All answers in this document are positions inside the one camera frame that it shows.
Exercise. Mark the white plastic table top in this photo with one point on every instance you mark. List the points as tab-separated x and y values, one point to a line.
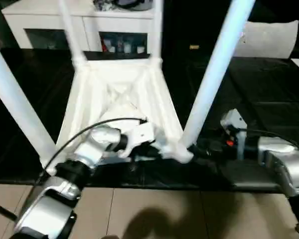
152	99

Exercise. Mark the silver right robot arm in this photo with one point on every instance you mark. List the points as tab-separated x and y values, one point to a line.
284	156

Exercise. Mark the dark round robot torso part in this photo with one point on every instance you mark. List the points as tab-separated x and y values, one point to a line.
112	237

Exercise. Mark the grey pillow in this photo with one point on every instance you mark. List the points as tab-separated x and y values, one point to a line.
269	39

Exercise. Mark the black cabinet with gold label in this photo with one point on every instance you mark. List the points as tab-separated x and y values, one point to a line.
184	30

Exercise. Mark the grey round pot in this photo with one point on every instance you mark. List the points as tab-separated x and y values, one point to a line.
134	4

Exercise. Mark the black clutter on sideboard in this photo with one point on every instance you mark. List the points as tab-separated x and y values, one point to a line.
102	5

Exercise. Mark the white sideboard cabinet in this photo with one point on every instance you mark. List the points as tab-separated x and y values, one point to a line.
40	25

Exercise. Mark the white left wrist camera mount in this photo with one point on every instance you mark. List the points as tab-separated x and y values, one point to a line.
142	134

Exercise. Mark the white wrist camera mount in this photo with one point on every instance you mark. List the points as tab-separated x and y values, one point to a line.
142	134
233	119

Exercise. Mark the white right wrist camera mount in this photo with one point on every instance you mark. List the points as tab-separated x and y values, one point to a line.
233	119

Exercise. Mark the black metal frame leg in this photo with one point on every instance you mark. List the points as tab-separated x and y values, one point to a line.
2	210

